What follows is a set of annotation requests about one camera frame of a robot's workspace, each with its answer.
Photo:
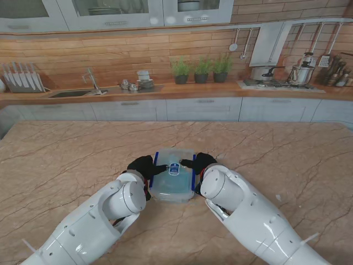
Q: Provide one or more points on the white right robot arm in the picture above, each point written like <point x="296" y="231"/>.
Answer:
<point x="253" y="215"/>

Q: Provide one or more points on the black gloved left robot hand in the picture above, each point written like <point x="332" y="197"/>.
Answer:
<point x="144" y="167"/>

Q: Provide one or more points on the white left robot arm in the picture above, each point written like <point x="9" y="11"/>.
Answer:
<point x="91" y="223"/>

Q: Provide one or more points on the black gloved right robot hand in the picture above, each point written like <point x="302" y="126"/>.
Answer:
<point x="204" y="161"/>

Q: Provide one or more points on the clear plastic crate blue clips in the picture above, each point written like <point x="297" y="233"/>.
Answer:
<point x="171" y="198"/>

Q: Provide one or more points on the printed kitchen backdrop banner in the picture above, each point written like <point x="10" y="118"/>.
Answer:
<point x="110" y="52"/>

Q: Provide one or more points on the clear plastic crate lid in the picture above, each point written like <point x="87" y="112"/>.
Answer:
<point x="173" y="154"/>

